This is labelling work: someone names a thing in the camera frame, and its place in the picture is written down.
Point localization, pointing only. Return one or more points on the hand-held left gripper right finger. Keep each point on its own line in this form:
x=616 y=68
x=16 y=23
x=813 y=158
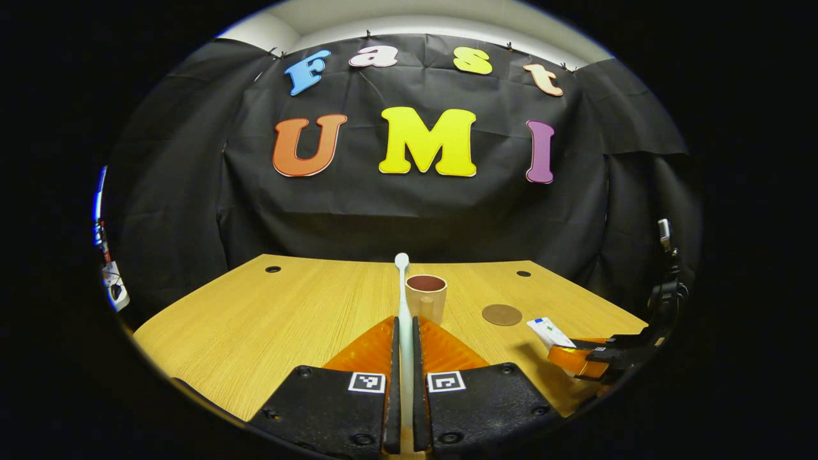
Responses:
x=486 y=402

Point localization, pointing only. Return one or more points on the beige cup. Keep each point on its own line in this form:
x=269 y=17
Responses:
x=427 y=303

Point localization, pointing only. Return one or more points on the white side table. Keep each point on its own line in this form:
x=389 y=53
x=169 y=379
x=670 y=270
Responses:
x=115 y=287

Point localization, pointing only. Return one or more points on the round brown coaster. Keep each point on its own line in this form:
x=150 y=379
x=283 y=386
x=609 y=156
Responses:
x=501 y=315

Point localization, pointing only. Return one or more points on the black backdrop cloth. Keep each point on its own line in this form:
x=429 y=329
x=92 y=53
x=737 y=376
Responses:
x=383 y=217

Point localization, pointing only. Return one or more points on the pale green toothbrush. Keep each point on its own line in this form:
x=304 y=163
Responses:
x=404 y=332

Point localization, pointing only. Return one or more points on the white toothpaste tube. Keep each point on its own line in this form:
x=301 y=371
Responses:
x=549 y=332

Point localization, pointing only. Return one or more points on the bright window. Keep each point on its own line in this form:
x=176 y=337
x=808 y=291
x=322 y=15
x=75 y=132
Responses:
x=100 y=211

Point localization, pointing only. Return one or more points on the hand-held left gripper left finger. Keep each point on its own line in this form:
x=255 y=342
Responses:
x=319 y=409

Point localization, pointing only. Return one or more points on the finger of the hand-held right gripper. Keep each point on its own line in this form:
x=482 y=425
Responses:
x=620 y=342
x=578 y=363

